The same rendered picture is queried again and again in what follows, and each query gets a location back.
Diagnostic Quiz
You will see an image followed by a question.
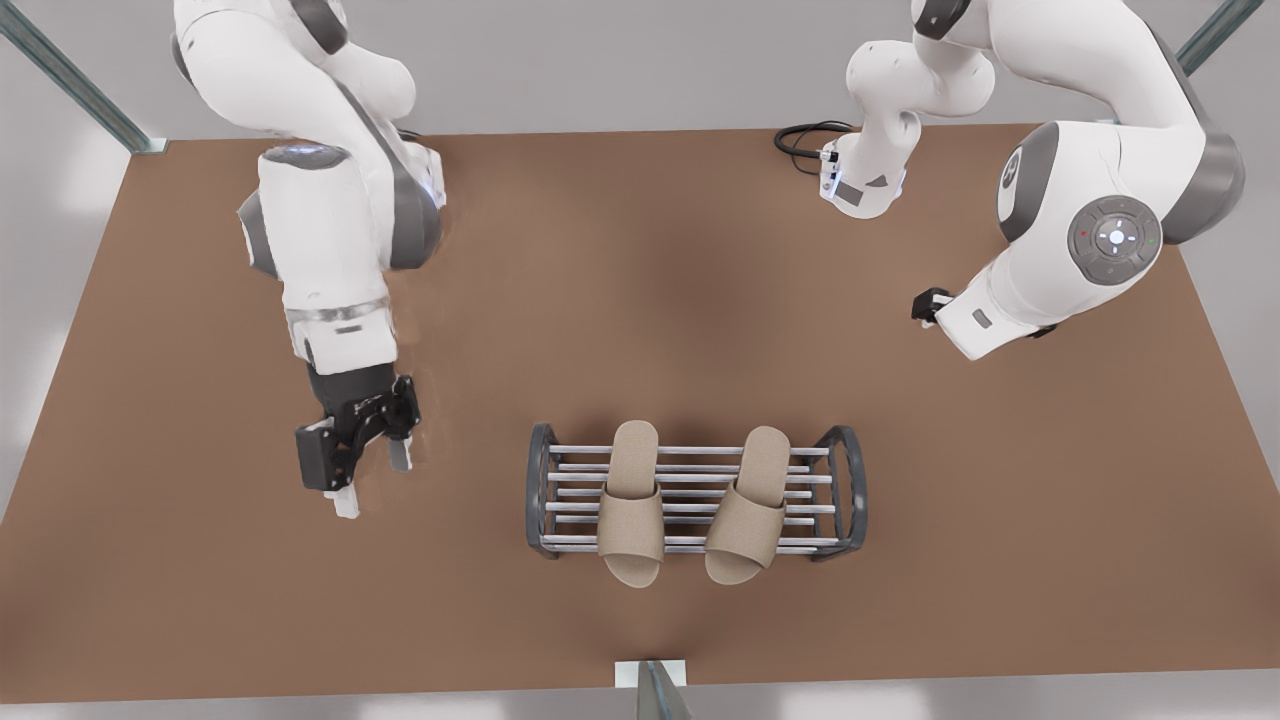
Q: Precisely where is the beige open-toe slipper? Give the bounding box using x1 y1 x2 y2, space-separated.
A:
595 419 667 590
703 425 794 588

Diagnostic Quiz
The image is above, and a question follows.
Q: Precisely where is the silver frame post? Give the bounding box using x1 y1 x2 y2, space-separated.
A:
0 0 153 153
636 660 698 720
1174 0 1267 77

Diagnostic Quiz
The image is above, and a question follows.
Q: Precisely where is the grey metal shoe rack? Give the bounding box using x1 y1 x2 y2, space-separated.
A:
525 421 870 562

